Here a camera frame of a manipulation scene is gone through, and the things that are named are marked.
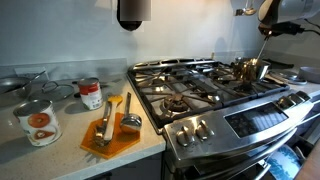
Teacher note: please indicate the gray bowl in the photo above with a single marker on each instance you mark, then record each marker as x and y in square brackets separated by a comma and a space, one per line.
[310, 75]

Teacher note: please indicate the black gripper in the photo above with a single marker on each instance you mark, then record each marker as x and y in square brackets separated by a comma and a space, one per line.
[285, 28]

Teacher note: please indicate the blue white towel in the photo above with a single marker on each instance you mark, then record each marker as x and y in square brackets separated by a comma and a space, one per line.
[283, 163]

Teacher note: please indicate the tomato print can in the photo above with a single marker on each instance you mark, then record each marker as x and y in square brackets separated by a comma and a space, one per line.
[38, 123]

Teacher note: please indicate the silver range knob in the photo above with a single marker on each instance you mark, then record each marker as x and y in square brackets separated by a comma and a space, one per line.
[184, 136]
[304, 95]
[285, 101]
[295, 97]
[203, 130]

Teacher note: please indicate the red white soup can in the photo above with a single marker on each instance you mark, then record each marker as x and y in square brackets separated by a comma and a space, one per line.
[90, 95]

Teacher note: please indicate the stainless steel gas range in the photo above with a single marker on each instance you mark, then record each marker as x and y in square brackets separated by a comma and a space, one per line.
[200, 140]

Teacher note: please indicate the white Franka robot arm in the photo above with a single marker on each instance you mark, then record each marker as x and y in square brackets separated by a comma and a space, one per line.
[293, 10]

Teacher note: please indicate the silver hanging ladle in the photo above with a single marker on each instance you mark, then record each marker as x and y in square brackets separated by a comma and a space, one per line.
[248, 10]

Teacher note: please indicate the silver measuring cup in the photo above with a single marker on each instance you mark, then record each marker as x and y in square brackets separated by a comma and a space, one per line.
[130, 122]

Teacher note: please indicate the wooden table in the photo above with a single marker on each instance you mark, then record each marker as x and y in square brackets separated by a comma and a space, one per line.
[310, 163]

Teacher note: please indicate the glass pot lid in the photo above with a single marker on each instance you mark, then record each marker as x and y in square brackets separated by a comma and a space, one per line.
[53, 93]

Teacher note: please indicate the silver pot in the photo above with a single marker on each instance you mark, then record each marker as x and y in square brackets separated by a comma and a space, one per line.
[250, 71]

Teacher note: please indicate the orange hexagonal trivet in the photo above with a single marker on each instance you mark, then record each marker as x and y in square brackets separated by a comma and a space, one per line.
[116, 145]

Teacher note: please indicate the silver utensil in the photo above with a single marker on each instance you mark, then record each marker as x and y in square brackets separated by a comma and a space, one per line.
[261, 50]

